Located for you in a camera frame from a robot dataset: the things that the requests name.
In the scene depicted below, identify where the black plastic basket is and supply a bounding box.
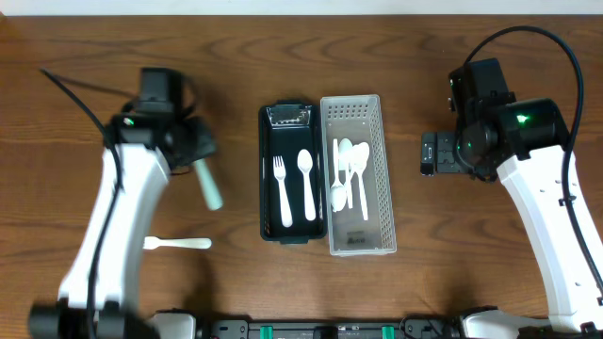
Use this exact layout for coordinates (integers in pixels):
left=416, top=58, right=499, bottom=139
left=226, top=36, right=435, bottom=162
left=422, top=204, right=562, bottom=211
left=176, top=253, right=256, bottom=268
left=258, top=100, right=329, bottom=244

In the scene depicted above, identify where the white plastic fork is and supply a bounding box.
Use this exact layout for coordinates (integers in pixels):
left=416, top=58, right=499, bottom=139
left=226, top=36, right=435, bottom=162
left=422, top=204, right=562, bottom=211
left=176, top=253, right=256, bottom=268
left=273, top=155, right=293, bottom=228

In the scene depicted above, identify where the white utensil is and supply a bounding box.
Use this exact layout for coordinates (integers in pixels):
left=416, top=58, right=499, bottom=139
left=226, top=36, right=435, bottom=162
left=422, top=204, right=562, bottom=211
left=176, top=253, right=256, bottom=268
left=143, top=236, right=212, bottom=250

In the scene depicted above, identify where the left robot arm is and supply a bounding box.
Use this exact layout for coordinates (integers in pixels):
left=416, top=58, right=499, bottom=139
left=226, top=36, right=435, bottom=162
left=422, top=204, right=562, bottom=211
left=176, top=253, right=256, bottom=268
left=27, top=67, right=223, bottom=338

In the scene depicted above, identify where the small white spoon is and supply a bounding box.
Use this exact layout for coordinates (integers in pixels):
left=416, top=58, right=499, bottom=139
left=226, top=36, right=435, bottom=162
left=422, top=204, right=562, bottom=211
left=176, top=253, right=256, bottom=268
left=297, top=149, right=317, bottom=221

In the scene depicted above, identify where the white spoon diagonal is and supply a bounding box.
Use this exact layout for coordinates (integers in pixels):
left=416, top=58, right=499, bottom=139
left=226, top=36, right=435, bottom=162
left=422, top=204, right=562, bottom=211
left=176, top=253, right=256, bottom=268
left=338, top=138, right=353, bottom=209

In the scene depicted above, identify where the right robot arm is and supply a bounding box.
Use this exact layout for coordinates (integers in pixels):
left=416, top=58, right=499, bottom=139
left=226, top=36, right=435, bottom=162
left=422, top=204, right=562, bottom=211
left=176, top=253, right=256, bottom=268
left=420, top=58, right=602, bottom=338

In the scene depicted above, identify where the clear plastic basket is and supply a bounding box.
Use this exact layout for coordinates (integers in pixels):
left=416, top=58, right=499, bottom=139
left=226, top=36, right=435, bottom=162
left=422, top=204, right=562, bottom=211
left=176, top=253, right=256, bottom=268
left=320, top=94, right=397, bottom=256

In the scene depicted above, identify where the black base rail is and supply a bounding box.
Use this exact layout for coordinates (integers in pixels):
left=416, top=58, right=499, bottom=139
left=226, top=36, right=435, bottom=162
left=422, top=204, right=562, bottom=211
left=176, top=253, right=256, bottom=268
left=155, top=308, right=562, bottom=339

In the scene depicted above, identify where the mint green plastic fork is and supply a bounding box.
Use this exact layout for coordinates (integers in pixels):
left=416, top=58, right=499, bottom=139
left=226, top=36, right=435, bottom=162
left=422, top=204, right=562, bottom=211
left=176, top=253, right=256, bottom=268
left=193, top=159, right=223, bottom=211

